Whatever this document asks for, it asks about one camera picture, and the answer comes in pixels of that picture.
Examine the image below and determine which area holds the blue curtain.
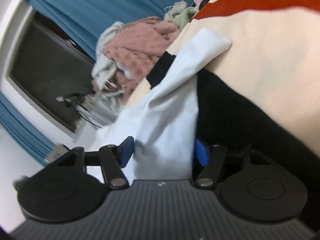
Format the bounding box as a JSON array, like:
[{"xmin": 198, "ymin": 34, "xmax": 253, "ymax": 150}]
[
  {"xmin": 27, "ymin": 0, "xmax": 181, "ymax": 59},
  {"xmin": 0, "ymin": 93, "xmax": 55, "ymax": 166}
]

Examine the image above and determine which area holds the left blue curtain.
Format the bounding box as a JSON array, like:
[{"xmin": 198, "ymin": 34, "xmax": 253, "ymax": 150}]
[{"xmin": 0, "ymin": 93, "xmax": 55, "ymax": 166}]

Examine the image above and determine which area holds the right blue curtain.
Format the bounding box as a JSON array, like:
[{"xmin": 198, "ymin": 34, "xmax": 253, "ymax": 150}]
[{"xmin": 27, "ymin": 0, "xmax": 181, "ymax": 59}]

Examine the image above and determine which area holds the grey white hoodie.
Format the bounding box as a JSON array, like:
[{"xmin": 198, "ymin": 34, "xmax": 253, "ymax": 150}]
[{"xmin": 91, "ymin": 21, "xmax": 126, "ymax": 106}]

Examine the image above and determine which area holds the camera tripod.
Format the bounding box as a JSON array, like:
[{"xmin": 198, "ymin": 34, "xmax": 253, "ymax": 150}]
[{"xmin": 55, "ymin": 93, "xmax": 116, "ymax": 128}]

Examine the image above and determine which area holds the light green garment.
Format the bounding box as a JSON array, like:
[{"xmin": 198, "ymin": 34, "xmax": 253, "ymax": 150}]
[{"xmin": 163, "ymin": 1, "xmax": 199, "ymax": 30}]

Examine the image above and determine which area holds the grey folding chair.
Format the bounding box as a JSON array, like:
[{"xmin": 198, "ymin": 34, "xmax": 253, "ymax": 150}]
[{"xmin": 44, "ymin": 144, "xmax": 69, "ymax": 164}]

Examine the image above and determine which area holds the dark window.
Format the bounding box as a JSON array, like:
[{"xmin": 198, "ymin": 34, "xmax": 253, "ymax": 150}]
[{"xmin": 9, "ymin": 12, "xmax": 94, "ymax": 132}]

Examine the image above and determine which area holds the striped fleece blanket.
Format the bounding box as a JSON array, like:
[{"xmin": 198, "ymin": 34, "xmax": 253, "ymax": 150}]
[{"xmin": 130, "ymin": 0, "xmax": 319, "ymax": 179}]

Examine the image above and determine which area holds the white t-shirt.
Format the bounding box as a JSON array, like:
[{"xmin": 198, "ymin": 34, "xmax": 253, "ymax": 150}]
[{"xmin": 91, "ymin": 28, "xmax": 231, "ymax": 182}]

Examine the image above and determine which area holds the pink fluffy blanket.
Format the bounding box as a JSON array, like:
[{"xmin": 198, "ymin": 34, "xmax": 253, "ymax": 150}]
[{"xmin": 92, "ymin": 16, "xmax": 180, "ymax": 101}]

